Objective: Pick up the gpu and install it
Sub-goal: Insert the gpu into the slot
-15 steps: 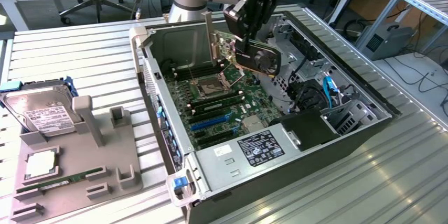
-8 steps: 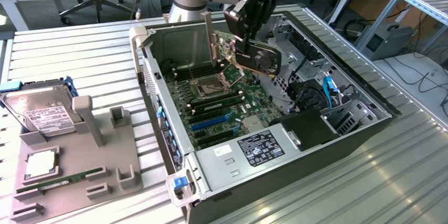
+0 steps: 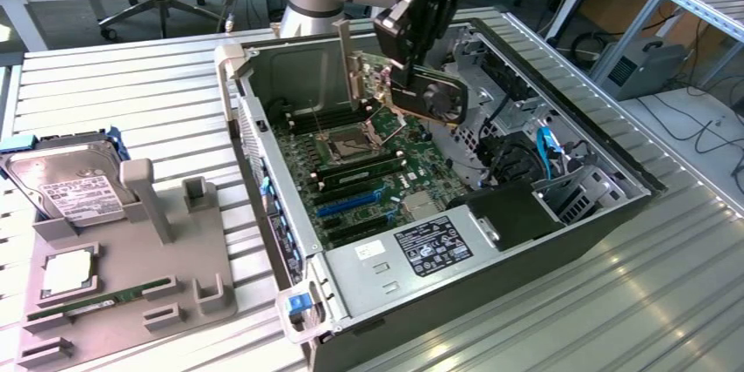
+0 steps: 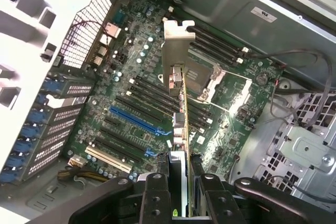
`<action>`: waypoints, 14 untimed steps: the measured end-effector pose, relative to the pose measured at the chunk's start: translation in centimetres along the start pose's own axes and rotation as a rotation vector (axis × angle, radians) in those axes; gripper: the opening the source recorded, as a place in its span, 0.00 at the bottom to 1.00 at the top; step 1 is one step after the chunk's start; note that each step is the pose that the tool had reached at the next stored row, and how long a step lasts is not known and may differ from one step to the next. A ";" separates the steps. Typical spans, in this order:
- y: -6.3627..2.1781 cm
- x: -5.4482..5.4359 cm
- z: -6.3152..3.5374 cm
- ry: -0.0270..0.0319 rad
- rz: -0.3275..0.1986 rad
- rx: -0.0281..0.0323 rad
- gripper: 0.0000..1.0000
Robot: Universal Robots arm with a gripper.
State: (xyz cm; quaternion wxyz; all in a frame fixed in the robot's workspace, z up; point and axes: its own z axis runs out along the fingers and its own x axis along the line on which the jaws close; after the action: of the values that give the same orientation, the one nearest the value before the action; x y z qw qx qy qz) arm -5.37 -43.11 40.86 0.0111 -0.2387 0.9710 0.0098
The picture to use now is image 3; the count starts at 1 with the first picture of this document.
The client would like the silver CPU chip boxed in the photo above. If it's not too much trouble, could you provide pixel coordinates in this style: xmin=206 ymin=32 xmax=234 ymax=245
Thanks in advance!
xmin=41 ymin=252 xmax=97 ymax=294

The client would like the green Dell motherboard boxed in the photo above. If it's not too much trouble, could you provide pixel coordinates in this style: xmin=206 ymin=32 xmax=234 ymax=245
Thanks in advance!
xmin=267 ymin=99 xmax=469 ymax=254

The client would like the CPU socket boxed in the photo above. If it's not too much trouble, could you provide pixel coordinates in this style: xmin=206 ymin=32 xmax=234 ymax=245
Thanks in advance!
xmin=315 ymin=126 xmax=385 ymax=169

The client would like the blue wire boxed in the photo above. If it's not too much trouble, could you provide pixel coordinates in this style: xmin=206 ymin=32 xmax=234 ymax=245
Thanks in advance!
xmin=537 ymin=125 xmax=563 ymax=182

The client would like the large power supply label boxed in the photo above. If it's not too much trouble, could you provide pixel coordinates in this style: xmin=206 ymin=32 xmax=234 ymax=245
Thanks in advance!
xmin=393 ymin=214 xmax=473 ymax=278

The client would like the open black PC case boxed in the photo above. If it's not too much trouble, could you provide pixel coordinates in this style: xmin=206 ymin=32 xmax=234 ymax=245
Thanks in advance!
xmin=213 ymin=17 xmax=669 ymax=372

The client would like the black office chair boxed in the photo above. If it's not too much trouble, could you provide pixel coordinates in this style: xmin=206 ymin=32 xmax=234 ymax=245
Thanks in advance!
xmin=94 ymin=0 xmax=234 ymax=41

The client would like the green GPU with black fan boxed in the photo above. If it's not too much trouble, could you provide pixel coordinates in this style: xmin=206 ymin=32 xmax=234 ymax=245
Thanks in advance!
xmin=330 ymin=18 xmax=469 ymax=128

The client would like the black cable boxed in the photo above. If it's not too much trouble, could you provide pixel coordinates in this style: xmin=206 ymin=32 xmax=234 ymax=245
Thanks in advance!
xmin=631 ymin=84 xmax=744 ymax=164

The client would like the aluminium frame table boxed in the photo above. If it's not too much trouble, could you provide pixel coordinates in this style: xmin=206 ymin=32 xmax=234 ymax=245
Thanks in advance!
xmin=597 ymin=0 xmax=744 ymax=88

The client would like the long black expansion slot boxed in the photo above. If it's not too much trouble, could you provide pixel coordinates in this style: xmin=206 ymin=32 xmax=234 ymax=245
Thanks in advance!
xmin=322 ymin=213 xmax=389 ymax=237
xmin=313 ymin=188 xmax=375 ymax=206
xmin=327 ymin=227 xmax=389 ymax=249

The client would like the tall metal disk bay cage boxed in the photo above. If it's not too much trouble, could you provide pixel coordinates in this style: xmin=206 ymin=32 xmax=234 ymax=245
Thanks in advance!
xmin=431 ymin=25 xmax=558 ymax=162

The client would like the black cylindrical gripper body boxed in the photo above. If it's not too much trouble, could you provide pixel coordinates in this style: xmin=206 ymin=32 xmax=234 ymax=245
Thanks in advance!
xmin=370 ymin=0 xmax=466 ymax=85

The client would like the grey plastic parts rack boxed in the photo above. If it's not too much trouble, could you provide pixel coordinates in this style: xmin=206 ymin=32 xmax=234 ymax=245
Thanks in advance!
xmin=13 ymin=156 xmax=239 ymax=369

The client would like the loose green RAM stick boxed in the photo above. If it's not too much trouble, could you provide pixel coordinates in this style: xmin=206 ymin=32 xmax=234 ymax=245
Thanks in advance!
xmin=25 ymin=278 xmax=175 ymax=321

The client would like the small white supply sticker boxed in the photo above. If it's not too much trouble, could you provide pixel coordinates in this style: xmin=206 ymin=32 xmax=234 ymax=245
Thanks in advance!
xmin=353 ymin=243 xmax=389 ymax=260

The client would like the silver chipset heatsink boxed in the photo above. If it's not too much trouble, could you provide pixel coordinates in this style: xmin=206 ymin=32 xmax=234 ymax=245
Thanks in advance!
xmin=403 ymin=192 xmax=441 ymax=221

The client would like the low metal disk bay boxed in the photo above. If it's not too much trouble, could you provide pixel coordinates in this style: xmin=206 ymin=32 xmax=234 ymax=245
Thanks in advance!
xmin=530 ymin=161 xmax=650 ymax=227

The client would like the black RAM slot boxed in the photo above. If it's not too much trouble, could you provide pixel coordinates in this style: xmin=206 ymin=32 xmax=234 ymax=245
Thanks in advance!
xmin=283 ymin=104 xmax=353 ymax=118
xmin=287 ymin=110 xmax=355 ymax=128
xmin=313 ymin=153 xmax=406 ymax=181
xmin=313 ymin=150 xmax=405 ymax=178
xmin=286 ymin=106 xmax=353 ymax=123
xmin=290 ymin=113 xmax=373 ymax=133

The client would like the black plastic shroud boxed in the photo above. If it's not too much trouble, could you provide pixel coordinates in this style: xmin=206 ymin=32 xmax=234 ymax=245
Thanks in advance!
xmin=445 ymin=182 xmax=567 ymax=254

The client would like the metal socket cover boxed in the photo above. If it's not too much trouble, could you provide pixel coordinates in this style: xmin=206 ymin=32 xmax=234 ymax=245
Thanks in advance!
xmin=363 ymin=105 xmax=409 ymax=150

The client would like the blue expansion slot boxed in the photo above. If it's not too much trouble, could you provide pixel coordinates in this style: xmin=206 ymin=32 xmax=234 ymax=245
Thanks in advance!
xmin=314 ymin=194 xmax=385 ymax=219

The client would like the grey computer tower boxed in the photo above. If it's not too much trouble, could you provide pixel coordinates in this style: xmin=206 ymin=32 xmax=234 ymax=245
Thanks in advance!
xmin=590 ymin=38 xmax=691 ymax=102

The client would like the installed green RAM stick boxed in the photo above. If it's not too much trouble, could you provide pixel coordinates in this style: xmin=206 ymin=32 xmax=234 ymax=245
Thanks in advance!
xmin=318 ymin=165 xmax=405 ymax=189

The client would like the hard disk in blue carrier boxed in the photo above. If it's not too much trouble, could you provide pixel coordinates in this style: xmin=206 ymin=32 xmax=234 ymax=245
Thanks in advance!
xmin=0 ymin=126 xmax=133 ymax=230

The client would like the black wire bundle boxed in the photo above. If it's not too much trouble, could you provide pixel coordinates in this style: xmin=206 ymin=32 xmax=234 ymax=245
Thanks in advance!
xmin=478 ymin=134 xmax=545 ymax=188

